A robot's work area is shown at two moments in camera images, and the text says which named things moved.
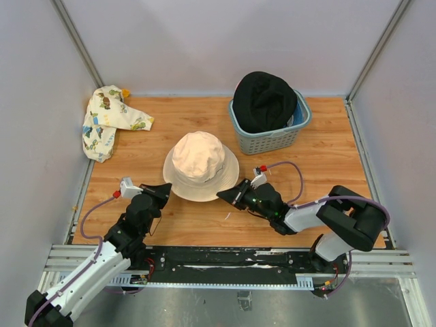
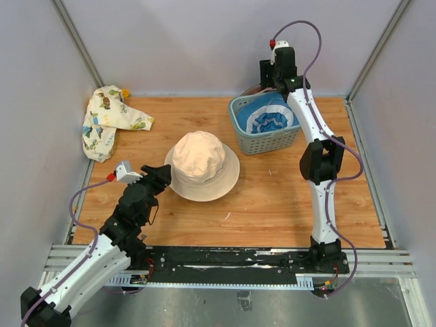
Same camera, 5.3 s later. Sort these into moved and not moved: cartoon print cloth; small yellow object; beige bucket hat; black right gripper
Moved: black right gripper
Not moved: cartoon print cloth; small yellow object; beige bucket hat
